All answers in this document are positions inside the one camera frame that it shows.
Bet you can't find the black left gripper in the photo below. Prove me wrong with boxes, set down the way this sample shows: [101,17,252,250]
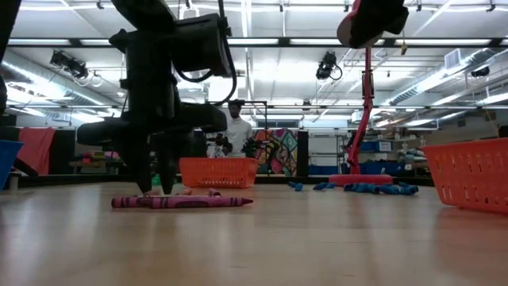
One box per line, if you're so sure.
[76,29,228,196]

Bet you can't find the orange plastic basket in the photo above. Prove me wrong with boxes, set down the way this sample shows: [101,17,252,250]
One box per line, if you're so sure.
[178,157,260,189]
[420,137,508,215]

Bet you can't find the person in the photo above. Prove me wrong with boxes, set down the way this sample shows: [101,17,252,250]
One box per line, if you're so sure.
[214,99,255,159]

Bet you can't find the black device green lights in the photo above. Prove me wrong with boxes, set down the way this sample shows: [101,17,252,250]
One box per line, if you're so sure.
[242,137,263,159]

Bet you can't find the red cloth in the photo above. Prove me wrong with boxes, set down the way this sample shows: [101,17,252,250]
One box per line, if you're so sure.
[17,126,57,176]

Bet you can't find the colourful mural panel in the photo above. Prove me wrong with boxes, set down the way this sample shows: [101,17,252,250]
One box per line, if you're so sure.
[257,129,298,178]

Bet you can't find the blue storage bins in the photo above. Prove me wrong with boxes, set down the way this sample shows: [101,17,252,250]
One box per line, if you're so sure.
[308,160,404,176]

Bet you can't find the black pillar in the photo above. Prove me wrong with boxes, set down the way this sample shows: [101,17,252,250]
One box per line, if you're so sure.
[297,129,310,178]

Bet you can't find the red desk lamp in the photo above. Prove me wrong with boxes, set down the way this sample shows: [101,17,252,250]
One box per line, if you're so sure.
[328,0,394,187]

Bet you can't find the black aluminium table frame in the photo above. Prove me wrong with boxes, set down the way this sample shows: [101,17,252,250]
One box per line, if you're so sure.
[17,173,436,188]

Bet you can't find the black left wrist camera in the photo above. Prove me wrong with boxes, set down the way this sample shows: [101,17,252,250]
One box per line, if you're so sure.
[170,13,234,79]

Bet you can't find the black ceiling light rail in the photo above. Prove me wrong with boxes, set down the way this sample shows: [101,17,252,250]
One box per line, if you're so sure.
[6,37,508,49]

